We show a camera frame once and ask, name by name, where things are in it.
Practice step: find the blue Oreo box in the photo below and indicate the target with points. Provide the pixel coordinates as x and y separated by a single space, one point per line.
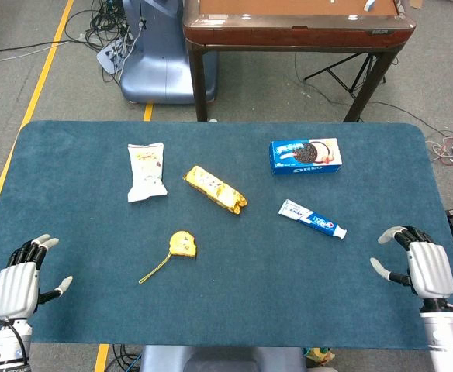
304 155

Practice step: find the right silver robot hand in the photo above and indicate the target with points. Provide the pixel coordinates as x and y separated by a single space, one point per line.
430 271

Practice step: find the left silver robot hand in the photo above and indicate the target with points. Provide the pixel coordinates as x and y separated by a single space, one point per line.
15 288

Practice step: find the brown mahjong table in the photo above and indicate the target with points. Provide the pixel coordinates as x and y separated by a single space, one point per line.
288 36

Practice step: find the white snack bag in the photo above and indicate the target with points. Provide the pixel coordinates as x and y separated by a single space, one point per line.
146 170

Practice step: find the yellow green small item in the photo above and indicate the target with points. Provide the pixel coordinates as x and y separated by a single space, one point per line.
319 355

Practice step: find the blue felt table mat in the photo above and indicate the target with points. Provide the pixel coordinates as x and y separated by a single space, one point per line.
250 290

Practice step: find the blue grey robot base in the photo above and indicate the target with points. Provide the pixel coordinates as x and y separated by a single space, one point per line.
160 66

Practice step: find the blue white mahjong tile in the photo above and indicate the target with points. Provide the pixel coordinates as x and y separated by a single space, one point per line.
370 4

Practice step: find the grey blue robot torso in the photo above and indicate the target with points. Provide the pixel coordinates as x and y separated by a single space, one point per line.
218 360

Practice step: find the yellow tape measure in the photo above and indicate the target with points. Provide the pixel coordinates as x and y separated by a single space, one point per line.
183 245

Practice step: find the blue white toothpaste tube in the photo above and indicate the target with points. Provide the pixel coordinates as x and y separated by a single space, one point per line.
308 218

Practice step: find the gold biscuit pack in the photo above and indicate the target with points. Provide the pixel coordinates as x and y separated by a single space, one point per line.
213 188

